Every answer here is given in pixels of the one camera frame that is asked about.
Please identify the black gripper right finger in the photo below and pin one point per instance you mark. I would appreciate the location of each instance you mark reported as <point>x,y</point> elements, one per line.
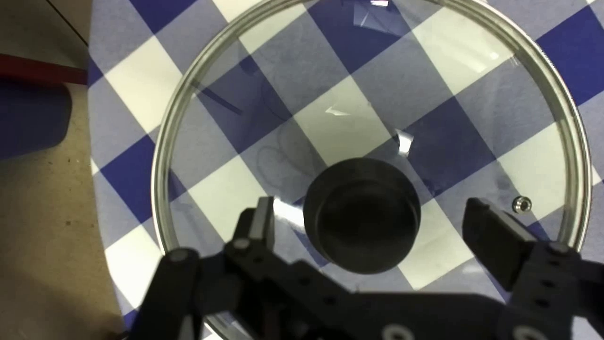
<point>548,276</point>

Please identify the glass lid with black knob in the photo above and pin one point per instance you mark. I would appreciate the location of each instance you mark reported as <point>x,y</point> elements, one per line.
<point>351,119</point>

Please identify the black seat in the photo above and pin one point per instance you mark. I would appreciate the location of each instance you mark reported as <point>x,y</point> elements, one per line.
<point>31,119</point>

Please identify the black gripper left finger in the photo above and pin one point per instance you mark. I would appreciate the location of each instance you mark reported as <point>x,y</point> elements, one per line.
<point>189,289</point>

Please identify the blue white checkered tablecloth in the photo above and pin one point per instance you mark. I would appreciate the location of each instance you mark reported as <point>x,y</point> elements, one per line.
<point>157,78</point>

